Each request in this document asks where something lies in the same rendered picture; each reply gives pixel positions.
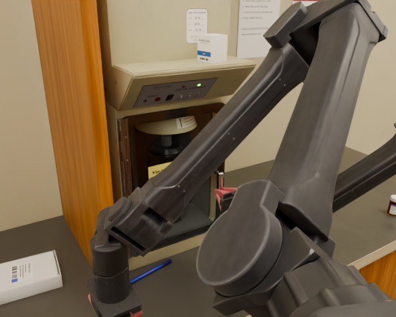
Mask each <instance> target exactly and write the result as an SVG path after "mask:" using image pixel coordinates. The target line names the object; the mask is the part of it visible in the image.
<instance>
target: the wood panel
mask: <svg viewBox="0 0 396 317"><path fill-rule="evenodd" d="M31 4H32V9H33V17H34V22H35V30H36V38H37V43H38V51H39V56H40V64H41V72H42V77H43V85H44V90H45V97H46V102H47V111H48V119H49V124H50V131H51V136H52V144H53V152H54V157H55V165H56V170H57V178H58V186H59V191H60V199H61V204H62V212H63V216H64V218H65V220H66V222H67V223H68V225H69V227H70V229H71V230H72V233H73V234H74V237H75V238H76V240H77V242H78V244H79V246H80V247H81V249H82V251H83V253H84V255H85V257H86V259H87V261H88V262H89V264H90V266H91V268H92V270H93V267H92V257H91V247H90V240H91V238H92V237H93V236H94V233H95V229H96V222H97V216H98V214H99V212H100V211H101V210H102V209H104V208H106V207H108V206H113V205H114V200H113V186H112V178H111V164H110V156H109V142H108V134H107V119H106V105H105V98H104V83H103V76H102V62H101V47H100V39H99V25H98V17H97V3H96V0H31Z"/></svg>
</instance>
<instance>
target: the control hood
mask: <svg viewBox="0 0 396 317"><path fill-rule="evenodd" d="M255 67H256V62H255V61H252V60H246V59H243V58H237V57H232V56H227V61H226V62H217V63H207V62H201V61H198V60H197V58H190V59H182V60H166V61H157V62H142V63H133V64H117V65H113V66H112V69H113V85H114V101H115V108H116V109H117V110H119V111H124V110H129V109H137V108H145V107H150V106H159V105H164V104H172V103H181V102H186V101H195V100H200V99H208V98H213V97H221V96H230V95H233V94H234V92H235V91H236V90H237V89H238V87H239V86H240V85H241V84H242V83H243V82H244V80H245V79H246V78H247V77H248V76H249V74H250V73H251V72H252V71H253V69H254V68H255ZM216 77H218V79H217V81H216V82H215V83H214V85H213V86H212V87H211V89H210V90H209V92H208V93H207V94H206V96H205V97H204V98H199V99H190V100H185V101H176V102H171V103H162V104H154V105H149V106H140V107H135V108H134V107H133V106H134V105H135V102H136V100H137V98H138V96H139V94H140V91H141V89H142V87H143V86H147V85H154V84H164V83H171V82H182V81H192V80H199V79H210V78H216Z"/></svg>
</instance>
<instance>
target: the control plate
mask: <svg viewBox="0 0 396 317"><path fill-rule="evenodd" d="M217 79H218V77H216V78H210V79H199V80H192V81H182V82H171V83H164V84H154V85H147V86H143V87H142V89H141V91H140V94H139V96H138V98H137V100H136V102H135V105H134V106H133V107H134V108H135V107H140V106H149V105H154V104H162V103H171V102H176V101H185V100H190V99H199V98H204V97H205V96H206V94H207V93H208V92H209V90H210V89H211V87H212V86H213V85H214V83H215V82H216V81H217ZM198 84H201V85H200V86H197V85H198ZM182 86H185V87H184V88H181V87H182ZM197 92H200V93H199V95H197ZM190 93H191V96H188V94H190ZM170 94H174V96H173V98H172V100H168V101H166V98H167V96H168V95H170ZM181 94H182V97H179V95H181ZM157 97H160V99H161V100H159V101H155V98H157ZM145 99H147V102H143V101H144V100H145Z"/></svg>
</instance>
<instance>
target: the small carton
mask: <svg viewBox="0 0 396 317"><path fill-rule="evenodd" d="M227 47H228V35H222V34H216V33H208V34H198V35H197V60H198V61H201V62H207V63H217V62H226V61H227Z"/></svg>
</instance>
